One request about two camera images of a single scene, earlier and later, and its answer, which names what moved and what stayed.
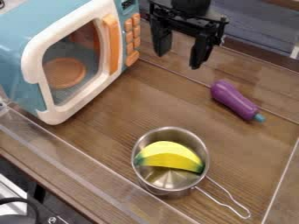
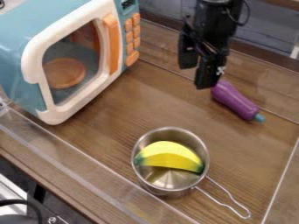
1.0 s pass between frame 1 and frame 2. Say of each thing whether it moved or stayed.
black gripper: moved
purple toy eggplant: stayed
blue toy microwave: stayed
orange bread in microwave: stayed
